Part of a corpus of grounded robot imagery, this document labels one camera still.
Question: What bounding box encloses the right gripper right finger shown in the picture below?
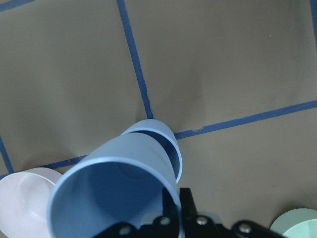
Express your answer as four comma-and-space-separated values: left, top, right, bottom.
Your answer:
179, 188, 283, 238

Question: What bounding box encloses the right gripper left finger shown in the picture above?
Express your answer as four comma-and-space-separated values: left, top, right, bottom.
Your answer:
95, 188, 180, 238

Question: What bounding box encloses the blue cup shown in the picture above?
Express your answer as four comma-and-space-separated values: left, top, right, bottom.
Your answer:
47, 131, 182, 238
122, 119, 183, 183

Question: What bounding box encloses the green bowl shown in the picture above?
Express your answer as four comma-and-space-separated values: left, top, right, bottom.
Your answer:
270, 208, 317, 238

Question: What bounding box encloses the pink bowl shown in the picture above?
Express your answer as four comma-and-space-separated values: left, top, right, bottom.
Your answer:
0, 168, 62, 238

